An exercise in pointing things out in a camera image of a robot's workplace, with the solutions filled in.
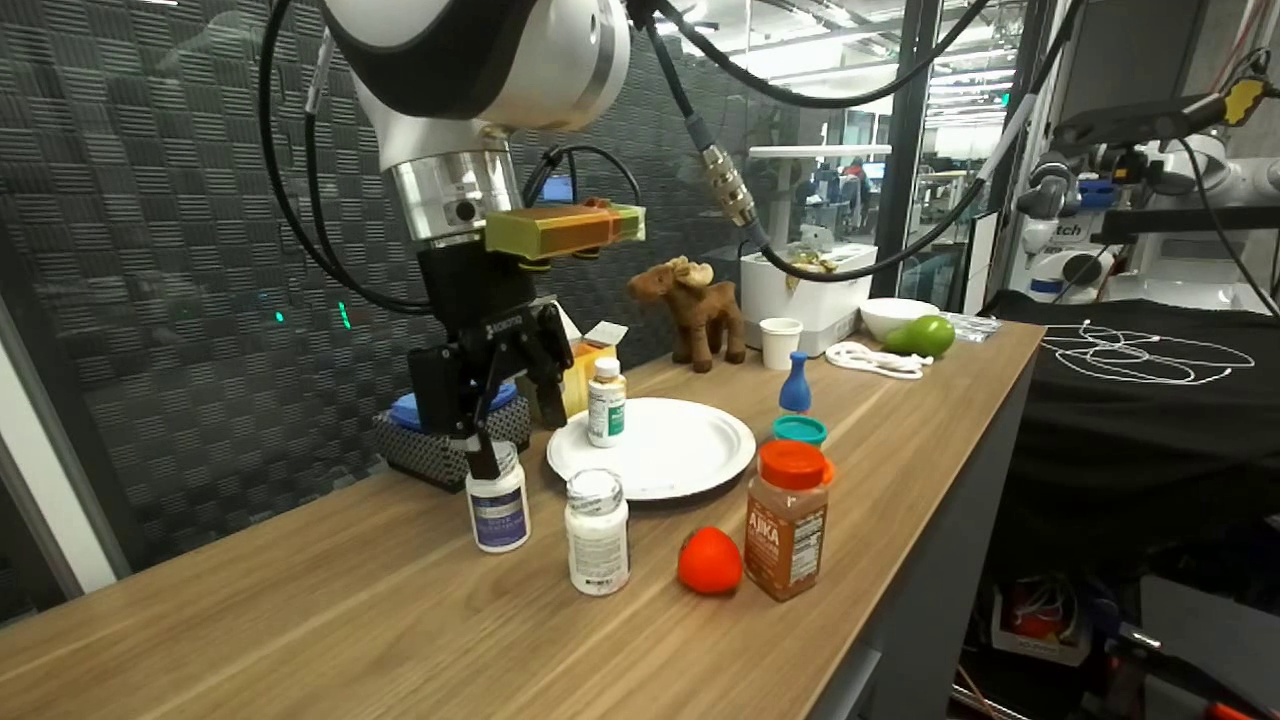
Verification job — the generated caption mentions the white paper plate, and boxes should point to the white paper plate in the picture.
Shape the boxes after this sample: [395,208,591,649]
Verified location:
[546,398,762,508]

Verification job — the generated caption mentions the spice jar orange lid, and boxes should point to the spice jar orange lid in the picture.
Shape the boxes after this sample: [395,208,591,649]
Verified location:
[739,441,838,609]

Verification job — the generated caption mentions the red toy strawberry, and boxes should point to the red toy strawberry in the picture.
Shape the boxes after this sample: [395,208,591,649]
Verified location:
[673,525,748,602]

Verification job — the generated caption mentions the white rope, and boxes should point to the white rope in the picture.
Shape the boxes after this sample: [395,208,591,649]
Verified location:
[819,340,938,386]

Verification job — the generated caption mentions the red object under table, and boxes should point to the red object under table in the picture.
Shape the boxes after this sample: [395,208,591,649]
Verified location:
[995,574,1075,655]

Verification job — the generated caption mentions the blue folded cloth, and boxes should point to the blue folded cloth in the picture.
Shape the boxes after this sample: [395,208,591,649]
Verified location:
[390,378,530,437]

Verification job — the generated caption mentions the teal lid dough can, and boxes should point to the teal lid dough can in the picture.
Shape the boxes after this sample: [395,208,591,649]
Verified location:
[770,412,833,453]

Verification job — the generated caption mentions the small white bottle green label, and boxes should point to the small white bottle green label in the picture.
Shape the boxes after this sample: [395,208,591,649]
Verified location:
[586,356,632,453]

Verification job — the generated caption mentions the blue toy bottle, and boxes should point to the blue toy bottle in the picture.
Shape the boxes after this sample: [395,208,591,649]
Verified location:
[778,347,816,421]

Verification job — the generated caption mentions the white cable coil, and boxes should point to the white cable coil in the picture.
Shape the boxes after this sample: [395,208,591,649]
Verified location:
[1041,315,1262,394]

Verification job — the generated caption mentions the white supplement bottle blue label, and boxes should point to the white supplement bottle blue label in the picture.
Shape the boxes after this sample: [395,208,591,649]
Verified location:
[560,466,632,602]
[462,453,533,557]

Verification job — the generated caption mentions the green toy lime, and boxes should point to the green toy lime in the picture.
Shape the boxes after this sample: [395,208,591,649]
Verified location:
[880,312,959,361]

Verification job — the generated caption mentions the white bowl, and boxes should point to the white bowl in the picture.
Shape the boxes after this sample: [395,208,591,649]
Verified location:
[857,295,946,344]

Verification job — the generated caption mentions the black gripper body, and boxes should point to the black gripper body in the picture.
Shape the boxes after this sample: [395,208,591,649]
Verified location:
[405,243,580,444]

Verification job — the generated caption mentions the white blue lab equipment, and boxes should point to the white blue lab equipment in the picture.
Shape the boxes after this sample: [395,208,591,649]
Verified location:
[1018,143,1155,295]

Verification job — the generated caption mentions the black vertical pillar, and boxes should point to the black vertical pillar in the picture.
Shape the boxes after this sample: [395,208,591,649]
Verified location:
[871,0,946,300]

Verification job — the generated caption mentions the dried brown leaves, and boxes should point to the dried brown leaves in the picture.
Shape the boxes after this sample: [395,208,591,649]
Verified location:
[782,227,846,295]

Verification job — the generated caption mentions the black cloth covered table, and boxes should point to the black cloth covered table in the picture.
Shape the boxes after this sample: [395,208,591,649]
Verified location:
[984,286,1280,564]

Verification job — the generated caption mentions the open yellow cardboard box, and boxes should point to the open yellow cardboard box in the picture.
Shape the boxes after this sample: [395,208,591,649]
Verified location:
[557,295,632,426]

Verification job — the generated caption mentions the white paper cup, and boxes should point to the white paper cup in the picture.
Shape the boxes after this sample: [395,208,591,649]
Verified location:
[756,315,810,378]

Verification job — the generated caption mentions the brown plush moose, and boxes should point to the brown plush moose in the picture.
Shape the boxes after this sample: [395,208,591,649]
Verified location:
[623,253,751,378]

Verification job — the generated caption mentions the white lamp bar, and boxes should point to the white lamp bar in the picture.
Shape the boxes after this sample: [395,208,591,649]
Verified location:
[743,142,896,165]

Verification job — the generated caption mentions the grey mesh box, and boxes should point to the grey mesh box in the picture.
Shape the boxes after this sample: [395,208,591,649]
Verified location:
[372,398,536,498]

